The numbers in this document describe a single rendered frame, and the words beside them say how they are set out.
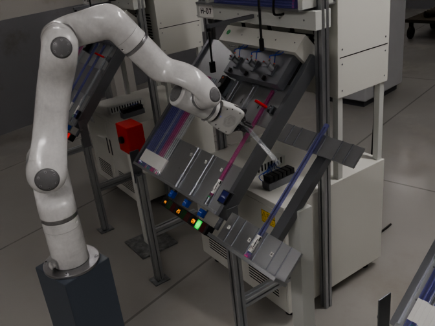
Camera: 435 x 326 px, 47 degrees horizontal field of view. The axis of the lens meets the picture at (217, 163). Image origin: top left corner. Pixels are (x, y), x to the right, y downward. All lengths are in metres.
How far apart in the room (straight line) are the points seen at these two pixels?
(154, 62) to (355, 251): 1.48
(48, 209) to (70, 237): 0.12
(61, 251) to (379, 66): 1.49
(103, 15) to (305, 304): 1.20
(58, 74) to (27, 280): 1.81
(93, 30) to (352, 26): 1.06
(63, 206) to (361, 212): 1.43
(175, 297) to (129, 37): 1.53
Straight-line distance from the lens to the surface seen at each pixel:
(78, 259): 1.76
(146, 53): 1.56
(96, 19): 1.53
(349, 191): 2.38
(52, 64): 1.47
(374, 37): 2.25
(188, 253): 2.98
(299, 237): 1.73
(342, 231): 2.45
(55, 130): 1.57
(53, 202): 1.67
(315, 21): 1.92
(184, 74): 1.56
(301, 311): 1.94
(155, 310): 2.63
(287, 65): 1.96
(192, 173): 2.09
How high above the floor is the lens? 1.67
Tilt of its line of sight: 25 degrees down
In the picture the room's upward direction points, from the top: 6 degrees counter-clockwise
